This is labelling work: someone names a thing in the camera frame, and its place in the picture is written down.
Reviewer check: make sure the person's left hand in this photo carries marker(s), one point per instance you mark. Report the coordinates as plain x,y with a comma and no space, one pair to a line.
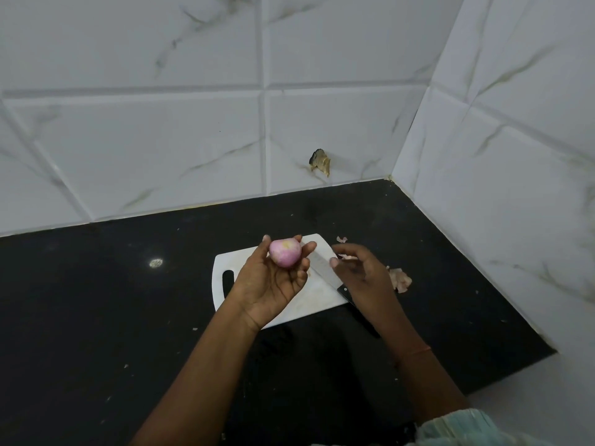
265,292

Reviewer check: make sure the person's left forearm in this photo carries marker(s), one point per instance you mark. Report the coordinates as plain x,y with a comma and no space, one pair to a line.
195,385

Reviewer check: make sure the person's right hand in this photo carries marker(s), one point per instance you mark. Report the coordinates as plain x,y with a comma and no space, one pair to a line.
372,292

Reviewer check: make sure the white plastic cutting board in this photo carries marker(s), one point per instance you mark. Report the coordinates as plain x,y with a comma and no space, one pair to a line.
297,311

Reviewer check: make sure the small onion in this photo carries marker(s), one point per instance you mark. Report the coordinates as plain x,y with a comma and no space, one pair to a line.
284,253

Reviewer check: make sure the person's right forearm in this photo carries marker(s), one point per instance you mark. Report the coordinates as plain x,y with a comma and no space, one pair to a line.
434,390

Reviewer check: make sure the pile of onion peels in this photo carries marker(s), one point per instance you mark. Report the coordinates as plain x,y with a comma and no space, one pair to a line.
400,279

